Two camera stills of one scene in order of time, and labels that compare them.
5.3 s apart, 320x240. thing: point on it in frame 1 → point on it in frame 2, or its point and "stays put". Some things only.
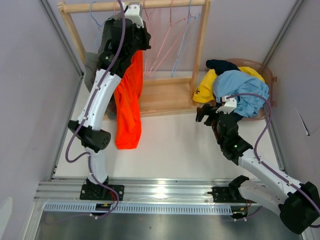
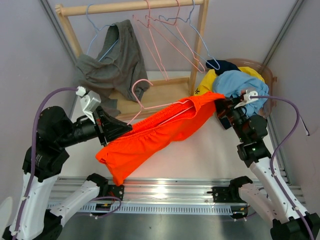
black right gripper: (206, 110) → (222, 104)
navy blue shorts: (220, 66) stays put
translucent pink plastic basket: (268, 79) stays put
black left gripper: (146, 37) → (112, 127)
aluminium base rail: (136, 189) stays put
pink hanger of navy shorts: (171, 24) → (182, 35)
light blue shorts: (228, 83) stays put
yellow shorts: (204, 92) stays put
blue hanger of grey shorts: (100, 27) → (97, 31)
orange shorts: (127, 94) → (187, 120)
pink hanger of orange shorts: (115, 8) → (142, 107)
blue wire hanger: (189, 17) → (196, 32)
